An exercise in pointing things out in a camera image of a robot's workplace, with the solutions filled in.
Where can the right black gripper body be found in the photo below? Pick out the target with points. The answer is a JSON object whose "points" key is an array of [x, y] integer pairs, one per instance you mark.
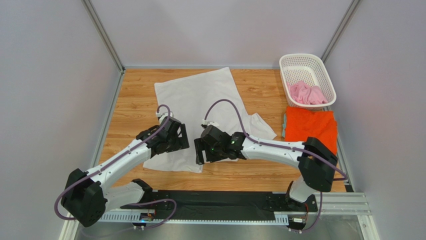
{"points": [[201, 150]]}

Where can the white t shirt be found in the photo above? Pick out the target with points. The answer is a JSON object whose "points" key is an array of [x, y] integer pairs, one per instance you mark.
{"points": [[213, 96]]}

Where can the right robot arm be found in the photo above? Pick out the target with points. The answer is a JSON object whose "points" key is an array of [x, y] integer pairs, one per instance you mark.
{"points": [[316, 163]]}

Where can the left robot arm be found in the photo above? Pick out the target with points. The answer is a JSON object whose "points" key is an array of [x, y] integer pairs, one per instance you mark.
{"points": [[103, 179]]}

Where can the folded orange t shirt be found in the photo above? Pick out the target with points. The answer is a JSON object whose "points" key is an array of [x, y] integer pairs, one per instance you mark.
{"points": [[303, 123]]}

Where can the pink t shirt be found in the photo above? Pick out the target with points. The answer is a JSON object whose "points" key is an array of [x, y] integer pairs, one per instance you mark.
{"points": [[302, 93]]}

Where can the white plastic laundry basket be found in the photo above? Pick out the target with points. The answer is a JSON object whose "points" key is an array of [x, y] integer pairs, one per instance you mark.
{"points": [[309, 69]]}

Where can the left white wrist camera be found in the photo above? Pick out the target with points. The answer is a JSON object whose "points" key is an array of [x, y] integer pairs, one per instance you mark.
{"points": [[161, 116]]}

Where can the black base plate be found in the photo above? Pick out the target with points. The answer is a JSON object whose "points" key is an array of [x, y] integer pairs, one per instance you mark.
{"points": [[224, 205]]}

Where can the aluminium frame rail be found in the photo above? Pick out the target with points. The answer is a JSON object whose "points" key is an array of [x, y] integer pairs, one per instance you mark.
{"points": [[347, 203]]}

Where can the left corner aluminium post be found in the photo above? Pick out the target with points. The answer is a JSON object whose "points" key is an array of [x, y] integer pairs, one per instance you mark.
{"points": [[97, 22]]}

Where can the corner aluminium post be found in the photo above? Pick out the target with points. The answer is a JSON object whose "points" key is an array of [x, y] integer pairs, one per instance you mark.
{"points": [[343, 24], [97, 22]]}

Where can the right corner aluminium post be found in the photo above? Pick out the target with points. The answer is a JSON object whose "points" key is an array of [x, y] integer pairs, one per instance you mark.
{"points": [[343, 24]]}

